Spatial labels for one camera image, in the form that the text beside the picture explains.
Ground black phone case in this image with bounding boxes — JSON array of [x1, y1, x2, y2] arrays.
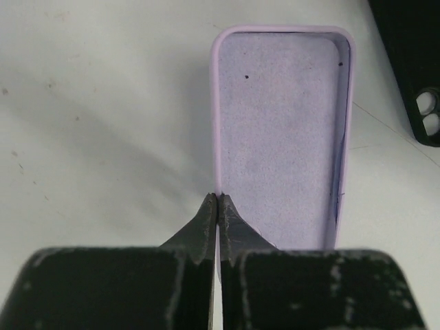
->
[[368, 0, 439, 148]]

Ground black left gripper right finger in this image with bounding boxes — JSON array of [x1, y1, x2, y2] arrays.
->
[[218, 195, 426, 329]]

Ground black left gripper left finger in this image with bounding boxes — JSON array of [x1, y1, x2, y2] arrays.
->
[[9, 194, 217, 329]]

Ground lilac silicone phone case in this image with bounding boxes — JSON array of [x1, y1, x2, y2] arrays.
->
[[210, 25, 355, 250]]

